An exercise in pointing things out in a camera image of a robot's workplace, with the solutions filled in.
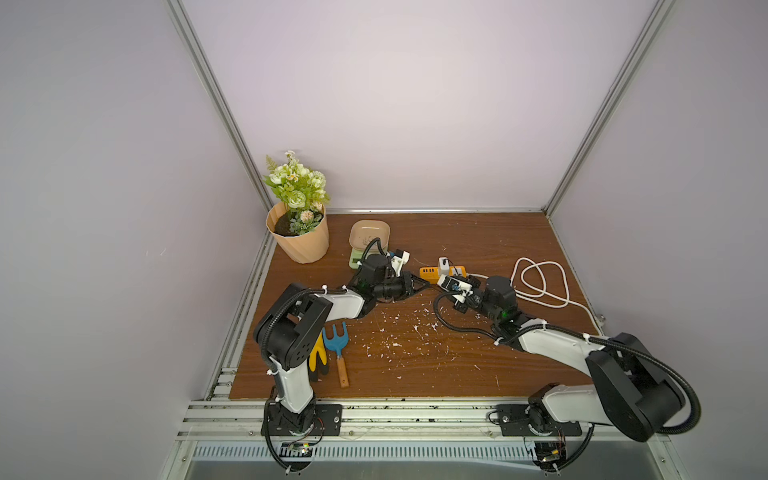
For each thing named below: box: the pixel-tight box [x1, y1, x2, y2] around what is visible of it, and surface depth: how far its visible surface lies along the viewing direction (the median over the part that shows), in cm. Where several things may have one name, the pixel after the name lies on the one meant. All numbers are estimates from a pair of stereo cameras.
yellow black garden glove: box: [307, 331, 328, 382], surface depth 83 cm
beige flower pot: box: [266, 202, 330, 264], surface depth 97 cm
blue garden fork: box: [322, 322, 350, 388], surface depth 87 cm
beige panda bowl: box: [349, 219, 391, 250], surface depth 110 cm
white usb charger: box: [438, 257, 449, 275], surface depth 97 cm
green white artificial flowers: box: [262, 150, 330, 235], surface depth 92 cm
